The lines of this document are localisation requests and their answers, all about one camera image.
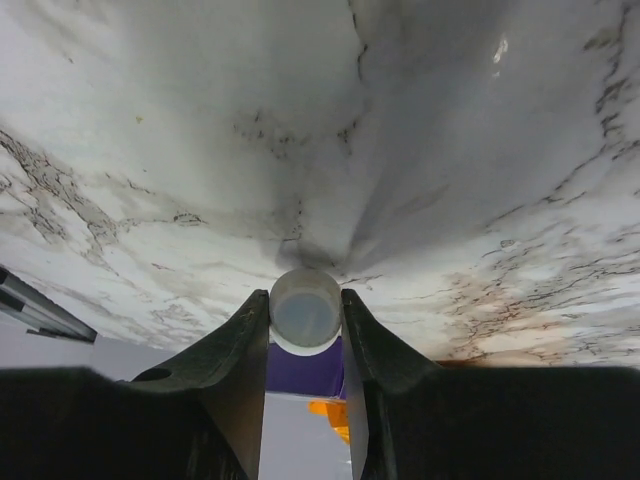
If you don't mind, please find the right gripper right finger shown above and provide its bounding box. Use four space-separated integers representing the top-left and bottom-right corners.
341 289 639 479

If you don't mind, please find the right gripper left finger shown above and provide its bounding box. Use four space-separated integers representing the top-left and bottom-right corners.
1 290 269 479

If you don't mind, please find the blue cap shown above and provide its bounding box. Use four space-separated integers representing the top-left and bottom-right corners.
269 269 343 357

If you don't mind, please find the orange snack bag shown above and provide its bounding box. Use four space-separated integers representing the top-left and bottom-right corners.
308 399 350 445

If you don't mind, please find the purple toothpaste box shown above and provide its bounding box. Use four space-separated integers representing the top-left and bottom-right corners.
266 337 346 400

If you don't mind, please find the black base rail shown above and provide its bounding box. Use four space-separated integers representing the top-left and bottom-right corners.
1 268 97 344

